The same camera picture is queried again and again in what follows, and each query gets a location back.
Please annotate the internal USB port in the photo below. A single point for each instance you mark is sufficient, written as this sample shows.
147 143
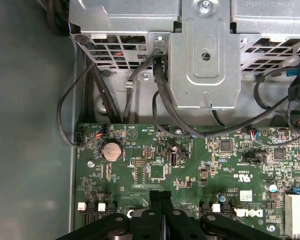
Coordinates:
173 158

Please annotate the silver finned heat sink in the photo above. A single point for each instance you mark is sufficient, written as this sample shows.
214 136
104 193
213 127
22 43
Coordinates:
297 215

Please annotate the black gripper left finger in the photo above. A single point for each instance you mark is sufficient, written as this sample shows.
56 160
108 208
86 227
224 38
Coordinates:
150 225

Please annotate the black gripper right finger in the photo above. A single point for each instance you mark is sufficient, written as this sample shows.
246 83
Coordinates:
175 225

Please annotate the RAM slot black clips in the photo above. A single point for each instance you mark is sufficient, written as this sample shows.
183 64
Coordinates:
91 207
111 207
225 208
205 207

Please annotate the RAM slot white clips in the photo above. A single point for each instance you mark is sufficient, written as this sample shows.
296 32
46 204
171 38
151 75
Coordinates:
216 207
102 207
82 206

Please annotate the green motherboard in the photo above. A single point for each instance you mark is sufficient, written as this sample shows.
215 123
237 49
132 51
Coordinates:
190 175

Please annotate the black PC case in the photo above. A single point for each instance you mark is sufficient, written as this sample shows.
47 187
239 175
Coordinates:
27 125

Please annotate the coin battery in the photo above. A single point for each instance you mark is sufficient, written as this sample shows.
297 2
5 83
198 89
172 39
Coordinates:
111 151

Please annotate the silver metal drive cage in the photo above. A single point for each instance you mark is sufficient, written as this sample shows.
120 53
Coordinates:
205 75

